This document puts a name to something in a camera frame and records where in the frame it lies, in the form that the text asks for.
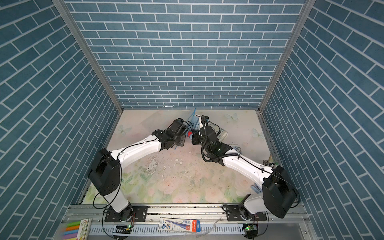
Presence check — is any blue cartoon towel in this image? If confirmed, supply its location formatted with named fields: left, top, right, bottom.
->
left=187, top=115, right=201, bottom=139

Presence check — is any clear vacuum bag blue zip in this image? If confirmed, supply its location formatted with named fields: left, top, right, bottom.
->
left=140, top=109, right=196, bottom=134

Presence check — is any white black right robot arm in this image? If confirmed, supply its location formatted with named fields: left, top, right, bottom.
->
left=192, top=115, right=299, bottom=220

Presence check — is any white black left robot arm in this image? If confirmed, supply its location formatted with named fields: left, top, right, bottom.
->
left=88, top=118, right=188, bottom=214

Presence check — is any pink pen holder cup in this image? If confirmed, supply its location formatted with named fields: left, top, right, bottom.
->
left=263, top=155, right=280, bottom=169

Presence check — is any red blue toothbrush package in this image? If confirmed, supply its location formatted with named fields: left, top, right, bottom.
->
left=158, top=218, right=201, bottom=233

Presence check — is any coloured marker pack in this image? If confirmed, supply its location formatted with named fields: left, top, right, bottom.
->
left=62, top=218, right=92, bottom=240

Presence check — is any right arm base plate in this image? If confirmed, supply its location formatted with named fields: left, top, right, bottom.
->
left=222, top=204, right=267, bottom=222

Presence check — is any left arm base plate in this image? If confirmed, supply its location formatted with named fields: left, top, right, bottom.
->
left=103, top=205, right=148, bottom=223

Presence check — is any aluminium mounting rail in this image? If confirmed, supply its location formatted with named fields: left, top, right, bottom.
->
left=62, top=204, right=310, bottom=224

